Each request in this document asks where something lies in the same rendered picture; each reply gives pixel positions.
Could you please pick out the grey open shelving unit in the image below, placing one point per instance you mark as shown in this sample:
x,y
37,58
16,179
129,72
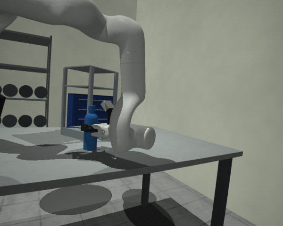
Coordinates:
x,y
75,131

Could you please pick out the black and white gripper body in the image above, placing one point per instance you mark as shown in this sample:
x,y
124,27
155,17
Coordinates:
x,y
103,130

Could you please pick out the dark blue bottle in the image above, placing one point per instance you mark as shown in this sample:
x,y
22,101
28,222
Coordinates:
x,y
90,142

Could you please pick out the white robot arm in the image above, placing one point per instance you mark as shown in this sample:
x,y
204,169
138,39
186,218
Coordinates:
x,y
123,31

